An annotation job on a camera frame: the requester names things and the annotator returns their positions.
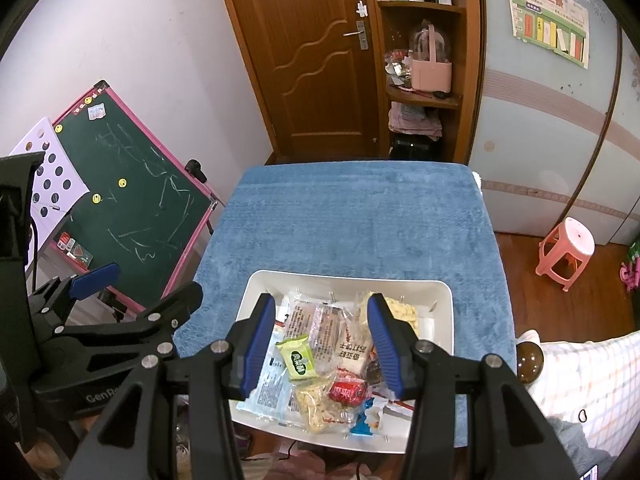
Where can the pink framed green chalkboard easel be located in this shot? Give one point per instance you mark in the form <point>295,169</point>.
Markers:
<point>135,200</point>

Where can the blue towel table cover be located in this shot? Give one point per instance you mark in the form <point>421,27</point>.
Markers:
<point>360,220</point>

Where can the small green snack packet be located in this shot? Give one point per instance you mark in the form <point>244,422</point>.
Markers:
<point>297,357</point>

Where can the brown wooden door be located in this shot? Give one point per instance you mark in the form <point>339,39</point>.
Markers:
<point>300,60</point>

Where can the pile of shiny wrappers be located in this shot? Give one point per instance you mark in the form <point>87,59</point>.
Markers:
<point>397,65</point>

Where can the floral sliding wardrobe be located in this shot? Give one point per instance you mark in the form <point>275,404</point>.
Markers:
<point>540,135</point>

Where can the black bag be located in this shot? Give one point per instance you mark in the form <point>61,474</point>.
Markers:
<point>415,147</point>

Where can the pink plastic stool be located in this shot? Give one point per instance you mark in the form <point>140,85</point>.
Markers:
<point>570,240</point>

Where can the white perforated board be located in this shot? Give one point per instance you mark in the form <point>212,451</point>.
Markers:
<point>55,170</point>

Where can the beige long snack packet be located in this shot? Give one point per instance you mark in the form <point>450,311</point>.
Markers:
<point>354,347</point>

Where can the light blue snack packet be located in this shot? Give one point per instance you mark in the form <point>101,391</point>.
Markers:
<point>272,392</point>

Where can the small blue white snack packet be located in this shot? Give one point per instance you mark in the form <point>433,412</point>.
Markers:
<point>365,422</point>

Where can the colourful wall poster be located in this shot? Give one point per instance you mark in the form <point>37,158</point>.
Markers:
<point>545,15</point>

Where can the pink toy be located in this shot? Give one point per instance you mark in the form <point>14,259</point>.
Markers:
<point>631,272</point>

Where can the yellow cracker packet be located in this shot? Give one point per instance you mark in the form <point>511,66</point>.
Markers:
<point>312,402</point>
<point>404,312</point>

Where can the wooden corner shelf unit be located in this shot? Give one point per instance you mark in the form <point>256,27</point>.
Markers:
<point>472,60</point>

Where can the brown wooden ball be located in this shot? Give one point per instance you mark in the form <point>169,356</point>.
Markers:
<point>530,360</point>

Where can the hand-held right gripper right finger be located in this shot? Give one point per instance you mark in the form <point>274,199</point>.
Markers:
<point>389,347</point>

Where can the white door hook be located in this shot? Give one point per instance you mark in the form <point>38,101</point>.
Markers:
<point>361,8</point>

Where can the green box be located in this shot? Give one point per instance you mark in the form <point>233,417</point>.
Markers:
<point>636,250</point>

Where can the grey cloth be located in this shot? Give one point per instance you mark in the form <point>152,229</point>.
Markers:
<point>575,445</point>

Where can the folded pink clothes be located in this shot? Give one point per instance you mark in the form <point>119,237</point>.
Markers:
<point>412,120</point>

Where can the dark red snack packet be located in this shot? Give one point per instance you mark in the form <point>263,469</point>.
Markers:
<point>375,375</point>

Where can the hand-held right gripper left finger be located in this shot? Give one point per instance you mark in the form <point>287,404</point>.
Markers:
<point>257,345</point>

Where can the white plastic tray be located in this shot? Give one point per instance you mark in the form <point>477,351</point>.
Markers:
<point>430,305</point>

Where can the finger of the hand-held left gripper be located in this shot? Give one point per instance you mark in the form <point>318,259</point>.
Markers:
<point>95,278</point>
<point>170,305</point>

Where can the clear brown biscuit packet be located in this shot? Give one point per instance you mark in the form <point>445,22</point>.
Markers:
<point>322,332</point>

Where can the small red snack packet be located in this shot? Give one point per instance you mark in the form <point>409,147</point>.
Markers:
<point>347,391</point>

